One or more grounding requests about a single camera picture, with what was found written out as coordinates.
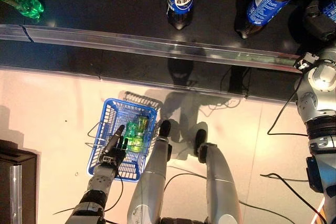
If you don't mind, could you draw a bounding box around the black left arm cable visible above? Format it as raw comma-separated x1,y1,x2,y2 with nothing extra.
103,173,124,213

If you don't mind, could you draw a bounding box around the black floor cable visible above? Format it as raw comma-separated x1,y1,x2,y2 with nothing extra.
259,173,328,224

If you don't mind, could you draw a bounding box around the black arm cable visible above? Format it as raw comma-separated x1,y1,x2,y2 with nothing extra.
267,83,309,137
103,173,124,213

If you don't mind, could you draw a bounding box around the blue plastic shopping basket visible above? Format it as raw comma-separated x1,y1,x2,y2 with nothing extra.
85,98,158,183

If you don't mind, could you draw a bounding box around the black right robot foot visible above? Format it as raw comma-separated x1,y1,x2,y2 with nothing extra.
194,129,208,156

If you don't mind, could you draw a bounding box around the silver left robot leg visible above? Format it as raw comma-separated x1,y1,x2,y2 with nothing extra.
127,136,173,224

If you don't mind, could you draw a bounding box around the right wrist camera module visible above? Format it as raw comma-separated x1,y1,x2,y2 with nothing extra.
293,52,320,71

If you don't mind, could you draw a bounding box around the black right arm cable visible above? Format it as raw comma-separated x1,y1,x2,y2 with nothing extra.
267,83,309,137

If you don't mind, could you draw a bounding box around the thin dark tether cable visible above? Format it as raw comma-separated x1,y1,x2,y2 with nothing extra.
163,166,289,224

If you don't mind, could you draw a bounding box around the black left robot foot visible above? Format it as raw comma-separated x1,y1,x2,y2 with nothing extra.
159,120,172,138

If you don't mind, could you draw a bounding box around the clear plastic price rail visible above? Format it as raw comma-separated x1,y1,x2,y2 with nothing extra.
23,24,302,74
0,23,34,43

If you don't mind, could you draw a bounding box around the black robot foot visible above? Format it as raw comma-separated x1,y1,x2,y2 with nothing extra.
159,120,172,138
194,129,208,156

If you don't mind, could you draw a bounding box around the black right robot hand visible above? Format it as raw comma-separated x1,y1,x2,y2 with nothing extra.
303,0,336,43

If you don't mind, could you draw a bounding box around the dark shelving unit with rails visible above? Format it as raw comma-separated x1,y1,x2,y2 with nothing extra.
0,140,39,224

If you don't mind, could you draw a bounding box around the black robot waist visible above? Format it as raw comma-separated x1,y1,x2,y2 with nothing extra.
160,217,209,224

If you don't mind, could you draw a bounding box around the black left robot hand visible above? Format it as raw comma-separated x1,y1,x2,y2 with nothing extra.
99,125,129,167

